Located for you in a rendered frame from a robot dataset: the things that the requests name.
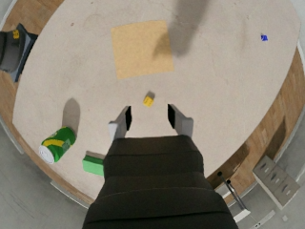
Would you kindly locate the yellow die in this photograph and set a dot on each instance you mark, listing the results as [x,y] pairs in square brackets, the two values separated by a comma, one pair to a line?
[148,101]

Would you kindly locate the green block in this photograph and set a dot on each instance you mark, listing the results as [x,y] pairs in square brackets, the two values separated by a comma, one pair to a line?
[92,166]

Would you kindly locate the black jointed stand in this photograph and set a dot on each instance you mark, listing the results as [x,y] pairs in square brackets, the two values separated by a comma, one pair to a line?
[231,191]

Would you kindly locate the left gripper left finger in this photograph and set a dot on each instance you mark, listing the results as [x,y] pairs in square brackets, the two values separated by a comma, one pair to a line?
[118,127]

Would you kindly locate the beige table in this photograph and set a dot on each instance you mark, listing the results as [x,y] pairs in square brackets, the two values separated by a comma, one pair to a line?
[206,79]

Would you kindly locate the grey shelf unit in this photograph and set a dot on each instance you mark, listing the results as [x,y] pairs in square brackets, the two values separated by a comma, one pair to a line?
[276,181]

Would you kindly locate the green drink can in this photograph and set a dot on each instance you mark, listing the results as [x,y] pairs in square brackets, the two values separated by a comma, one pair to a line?
[58,144]

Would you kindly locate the blue die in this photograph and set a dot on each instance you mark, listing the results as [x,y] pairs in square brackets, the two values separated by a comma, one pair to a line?
[264,37]

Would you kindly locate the tan mat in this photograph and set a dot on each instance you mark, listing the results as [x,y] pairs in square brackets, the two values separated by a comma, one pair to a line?
[136,54]

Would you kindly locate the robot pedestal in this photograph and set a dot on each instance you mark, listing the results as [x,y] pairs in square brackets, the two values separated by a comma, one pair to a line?
[26,51]

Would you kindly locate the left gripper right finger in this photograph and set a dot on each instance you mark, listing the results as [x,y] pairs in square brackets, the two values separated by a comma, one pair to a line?
[184,125]

